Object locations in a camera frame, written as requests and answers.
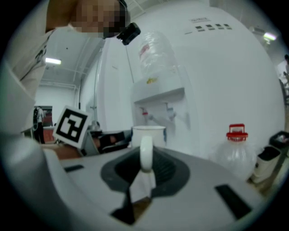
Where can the white cup black rim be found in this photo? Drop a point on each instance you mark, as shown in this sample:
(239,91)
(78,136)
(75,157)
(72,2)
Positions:
(149,135)

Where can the white water dispenser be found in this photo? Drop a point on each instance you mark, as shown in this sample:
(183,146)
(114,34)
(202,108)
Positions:
(158,90)

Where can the white trash bin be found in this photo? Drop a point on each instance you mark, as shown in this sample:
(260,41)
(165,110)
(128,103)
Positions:
(266,164)

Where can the grey wall pipe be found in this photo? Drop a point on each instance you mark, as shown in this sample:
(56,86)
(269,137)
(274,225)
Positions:
(96,90)

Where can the black head camera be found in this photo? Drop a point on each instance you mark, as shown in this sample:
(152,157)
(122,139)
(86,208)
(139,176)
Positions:
(128,33)

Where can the large clear water bottle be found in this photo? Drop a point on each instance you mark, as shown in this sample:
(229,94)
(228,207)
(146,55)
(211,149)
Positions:
(155,54)

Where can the clear water jug red cap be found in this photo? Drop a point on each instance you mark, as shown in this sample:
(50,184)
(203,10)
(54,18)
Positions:
(234,158)

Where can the person's light shirt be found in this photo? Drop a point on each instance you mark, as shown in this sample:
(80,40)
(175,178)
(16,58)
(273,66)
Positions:
(34,45)

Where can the red dispenser tap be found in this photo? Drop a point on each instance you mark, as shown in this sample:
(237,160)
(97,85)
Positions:
(145,114)

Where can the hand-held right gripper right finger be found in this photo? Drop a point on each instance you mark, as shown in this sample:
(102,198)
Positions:
(198,203)

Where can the ceiling light panel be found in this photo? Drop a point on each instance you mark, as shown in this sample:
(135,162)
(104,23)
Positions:
(53,61)
(269,36)

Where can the white wall sign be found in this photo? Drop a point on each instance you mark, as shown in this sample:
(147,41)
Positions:
(198,20)

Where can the white wall control panel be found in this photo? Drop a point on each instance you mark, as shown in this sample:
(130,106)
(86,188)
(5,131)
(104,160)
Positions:
(218,26)
(209,27)
(198,28)

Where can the blue dispenser tap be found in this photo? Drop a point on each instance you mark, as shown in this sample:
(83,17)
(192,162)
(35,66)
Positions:
(170,111)

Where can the person's left forearm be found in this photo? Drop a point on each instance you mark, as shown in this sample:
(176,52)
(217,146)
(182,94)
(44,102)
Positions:
(67,153)

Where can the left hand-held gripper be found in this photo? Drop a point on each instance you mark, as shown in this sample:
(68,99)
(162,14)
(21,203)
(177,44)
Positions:
(72,126)

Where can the black trash bin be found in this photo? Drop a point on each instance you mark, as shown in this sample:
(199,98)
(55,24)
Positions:
(280,139)

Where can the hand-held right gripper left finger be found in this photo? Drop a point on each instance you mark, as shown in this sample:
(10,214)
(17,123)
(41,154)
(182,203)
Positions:
(90,191)

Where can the person's head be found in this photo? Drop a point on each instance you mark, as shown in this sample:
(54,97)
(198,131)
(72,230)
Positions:
(90,13)

